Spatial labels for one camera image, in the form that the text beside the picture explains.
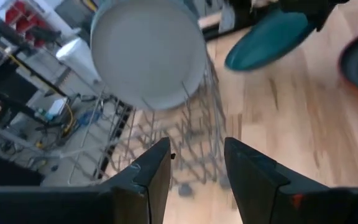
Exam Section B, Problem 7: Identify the yellow hanging cable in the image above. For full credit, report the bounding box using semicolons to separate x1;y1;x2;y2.
0;33;75;136

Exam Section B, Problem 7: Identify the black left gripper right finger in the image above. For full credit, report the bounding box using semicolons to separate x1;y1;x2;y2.
224;137;358;224

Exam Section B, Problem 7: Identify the black sit-stand desk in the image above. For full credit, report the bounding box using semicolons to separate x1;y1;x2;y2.
0;17;74;128

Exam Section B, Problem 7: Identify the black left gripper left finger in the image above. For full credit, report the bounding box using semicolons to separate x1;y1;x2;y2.
0;137;172;224

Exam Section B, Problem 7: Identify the teal plate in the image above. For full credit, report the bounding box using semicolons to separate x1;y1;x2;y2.
224;8;316;73

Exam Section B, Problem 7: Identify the grey wire dish rack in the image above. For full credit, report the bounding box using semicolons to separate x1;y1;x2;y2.
68;57;246;197

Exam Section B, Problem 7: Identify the black table edge frame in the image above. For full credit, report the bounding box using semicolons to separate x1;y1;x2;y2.
94;103;135;181

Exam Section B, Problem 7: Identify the red storage bin shelf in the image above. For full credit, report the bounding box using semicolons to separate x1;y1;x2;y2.
4;0;48;49

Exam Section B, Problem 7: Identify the large light grey-blue plate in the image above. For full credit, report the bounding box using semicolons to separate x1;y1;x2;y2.
90;0;208;111

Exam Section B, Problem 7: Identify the blue cable coil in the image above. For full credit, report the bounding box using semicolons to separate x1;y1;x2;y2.
76;109;103;128

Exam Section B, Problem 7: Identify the white notebook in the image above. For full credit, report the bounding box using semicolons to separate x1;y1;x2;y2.
46;97;69;121

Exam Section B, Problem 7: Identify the white plastic bin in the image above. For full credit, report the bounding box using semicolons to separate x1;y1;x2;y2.
55;37;102;86

